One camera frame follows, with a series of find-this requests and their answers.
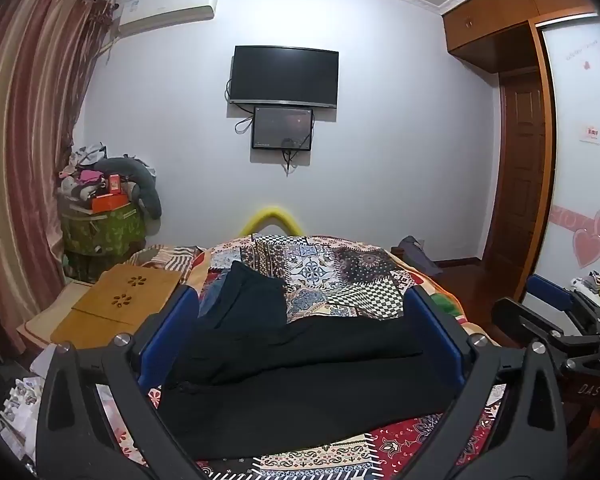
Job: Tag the orange box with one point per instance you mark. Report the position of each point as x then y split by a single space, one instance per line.
109 202

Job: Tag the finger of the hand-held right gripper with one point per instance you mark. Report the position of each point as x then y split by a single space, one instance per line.
547 292
530 321

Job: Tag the black wall television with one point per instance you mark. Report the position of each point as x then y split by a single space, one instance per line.
285 75

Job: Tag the grey plush pillow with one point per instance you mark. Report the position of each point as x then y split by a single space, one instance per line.
140 180

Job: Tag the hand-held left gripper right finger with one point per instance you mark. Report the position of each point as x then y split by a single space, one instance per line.
440 332

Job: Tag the striped brown curtain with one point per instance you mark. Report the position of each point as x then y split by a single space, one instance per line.
25 135

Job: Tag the dark teal folded pants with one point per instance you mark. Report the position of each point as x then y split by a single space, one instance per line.
252 295

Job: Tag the beige mat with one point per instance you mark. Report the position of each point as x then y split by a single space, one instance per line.
45 315

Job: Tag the wooden overhead cabinet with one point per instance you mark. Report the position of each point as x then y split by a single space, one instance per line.
500 15

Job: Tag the yellow foam tube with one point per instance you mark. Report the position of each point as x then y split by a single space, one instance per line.
270 216

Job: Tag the wooden lap table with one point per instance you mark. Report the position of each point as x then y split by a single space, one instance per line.
115 305

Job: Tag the patchwork printed blanket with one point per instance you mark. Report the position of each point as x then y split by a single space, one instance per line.
330 265

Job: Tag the black pants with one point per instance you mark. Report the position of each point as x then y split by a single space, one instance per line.
290 370

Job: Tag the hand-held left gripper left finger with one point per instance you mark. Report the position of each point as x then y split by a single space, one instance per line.
167 332

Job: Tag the striped cloth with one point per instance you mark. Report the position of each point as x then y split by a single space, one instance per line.
162 260

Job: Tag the white air conditioner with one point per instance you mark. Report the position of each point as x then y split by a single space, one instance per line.
165 10

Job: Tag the dark bag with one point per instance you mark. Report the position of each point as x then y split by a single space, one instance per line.
417 255

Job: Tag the pink cloth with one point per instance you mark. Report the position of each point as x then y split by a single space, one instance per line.
91 177

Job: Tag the small black wall monitor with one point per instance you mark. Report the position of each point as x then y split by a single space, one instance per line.
282 127

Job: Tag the red small box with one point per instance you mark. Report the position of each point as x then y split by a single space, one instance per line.
115 184

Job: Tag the blue jeans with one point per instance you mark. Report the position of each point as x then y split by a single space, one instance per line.
211 296

